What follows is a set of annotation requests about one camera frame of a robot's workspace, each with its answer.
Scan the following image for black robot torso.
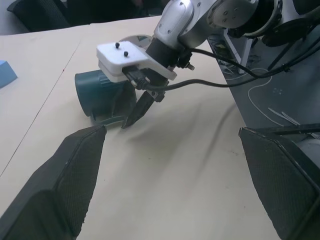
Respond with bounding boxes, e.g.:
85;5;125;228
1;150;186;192
226;0;320;49

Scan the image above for teal mug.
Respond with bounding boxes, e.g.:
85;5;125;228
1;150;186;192
74;69;138;127

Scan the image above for black camera cable with plug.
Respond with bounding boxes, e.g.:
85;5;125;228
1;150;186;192
122;53;320;91

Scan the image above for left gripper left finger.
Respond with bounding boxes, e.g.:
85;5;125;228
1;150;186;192
0;124;108;240

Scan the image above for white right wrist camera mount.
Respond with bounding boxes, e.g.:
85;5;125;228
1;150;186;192
96;41;178;83

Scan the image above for white cable ties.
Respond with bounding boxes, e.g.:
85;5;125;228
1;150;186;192
267;107;301;126

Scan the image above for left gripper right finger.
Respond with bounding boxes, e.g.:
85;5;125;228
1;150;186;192
238;126;320;240

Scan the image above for blue foam block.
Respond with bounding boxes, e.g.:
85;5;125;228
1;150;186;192
0;59;18;90

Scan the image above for thin white cable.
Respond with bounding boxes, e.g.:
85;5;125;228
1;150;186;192
246;67;285;127

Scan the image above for beige tablecloth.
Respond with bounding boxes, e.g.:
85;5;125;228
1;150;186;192
0;15;249;240

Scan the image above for black office chair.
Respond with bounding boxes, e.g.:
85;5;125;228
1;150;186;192
6;0;71;33

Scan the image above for white round lid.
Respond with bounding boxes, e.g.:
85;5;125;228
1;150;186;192
118;34;152;50

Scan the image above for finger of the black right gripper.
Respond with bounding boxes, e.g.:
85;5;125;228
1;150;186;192
120;90;156;130

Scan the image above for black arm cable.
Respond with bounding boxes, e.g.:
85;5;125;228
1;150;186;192
186;47;261;78

